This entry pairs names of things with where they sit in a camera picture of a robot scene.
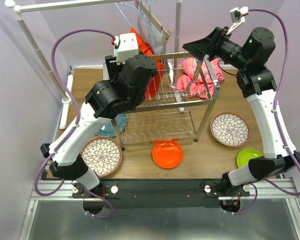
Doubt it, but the flower plate brown rim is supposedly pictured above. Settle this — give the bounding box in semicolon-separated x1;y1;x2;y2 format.
81;136;123;178
210;111;251;148

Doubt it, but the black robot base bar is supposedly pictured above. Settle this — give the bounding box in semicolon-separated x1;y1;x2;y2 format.
72;178;251;210

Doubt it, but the white clothes rail frame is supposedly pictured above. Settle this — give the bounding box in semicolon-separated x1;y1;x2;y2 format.
4;0;183;130

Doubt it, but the teal scalloped plate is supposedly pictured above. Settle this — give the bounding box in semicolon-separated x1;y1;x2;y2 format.
96;114;122;138

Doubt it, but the orange garment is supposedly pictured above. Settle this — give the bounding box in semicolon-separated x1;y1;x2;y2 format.
128;27;166;100

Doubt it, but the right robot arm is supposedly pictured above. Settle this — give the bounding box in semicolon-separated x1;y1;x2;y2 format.
182;27;300;196

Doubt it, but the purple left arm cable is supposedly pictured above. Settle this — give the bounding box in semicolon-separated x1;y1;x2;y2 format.
33;27;116;220

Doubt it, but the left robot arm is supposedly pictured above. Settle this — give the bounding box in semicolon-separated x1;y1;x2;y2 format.
43;54;158;198

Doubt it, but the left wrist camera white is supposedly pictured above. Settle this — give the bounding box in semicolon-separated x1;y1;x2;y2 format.
113;32;139;65

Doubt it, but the blue wire hanger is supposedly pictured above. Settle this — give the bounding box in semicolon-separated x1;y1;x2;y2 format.
115;1;141;29

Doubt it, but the orange plastic plate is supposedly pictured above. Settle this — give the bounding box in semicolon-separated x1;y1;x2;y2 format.
152;138;184;169

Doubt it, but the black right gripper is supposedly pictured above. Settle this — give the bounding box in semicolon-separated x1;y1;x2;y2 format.
182;26;250;70

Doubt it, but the lime green plate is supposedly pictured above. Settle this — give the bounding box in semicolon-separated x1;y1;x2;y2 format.
236;148;264;168

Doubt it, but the steel wire dish rack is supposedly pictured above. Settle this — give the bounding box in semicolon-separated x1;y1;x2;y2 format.
111;52;220;149

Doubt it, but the pink printed garment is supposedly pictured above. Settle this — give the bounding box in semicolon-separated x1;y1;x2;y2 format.
174;51;226;100

